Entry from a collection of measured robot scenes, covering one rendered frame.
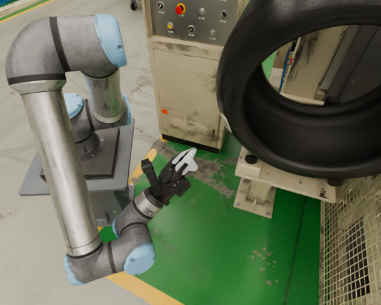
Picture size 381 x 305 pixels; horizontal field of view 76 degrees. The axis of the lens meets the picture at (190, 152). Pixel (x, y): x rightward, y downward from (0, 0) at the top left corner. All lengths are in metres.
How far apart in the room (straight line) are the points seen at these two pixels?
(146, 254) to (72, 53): 0.53
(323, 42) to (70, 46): 0.81
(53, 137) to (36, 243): 1.38
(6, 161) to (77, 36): 1.99
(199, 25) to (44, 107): 1.09
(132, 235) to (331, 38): 0.92
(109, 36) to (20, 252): 1.61
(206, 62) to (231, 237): 1.12
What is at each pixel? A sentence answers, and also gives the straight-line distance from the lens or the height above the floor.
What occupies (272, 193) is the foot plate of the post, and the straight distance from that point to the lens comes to 1.92.
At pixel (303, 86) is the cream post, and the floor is 1.00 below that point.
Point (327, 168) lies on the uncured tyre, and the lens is 0.83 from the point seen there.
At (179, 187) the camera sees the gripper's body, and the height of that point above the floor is 0.91.
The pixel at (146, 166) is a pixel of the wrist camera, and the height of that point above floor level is 1.01.
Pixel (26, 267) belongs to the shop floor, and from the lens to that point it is 1.92.
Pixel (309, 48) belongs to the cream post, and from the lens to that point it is 1.05.
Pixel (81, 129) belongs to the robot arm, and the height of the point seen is 0.81.
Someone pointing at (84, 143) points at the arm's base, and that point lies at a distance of 1.27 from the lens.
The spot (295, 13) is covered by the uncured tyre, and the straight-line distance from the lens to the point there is 0.57.
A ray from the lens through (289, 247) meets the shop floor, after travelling 1.79.
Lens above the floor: 1.58
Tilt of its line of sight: 50 degrees down
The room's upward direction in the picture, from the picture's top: straight up
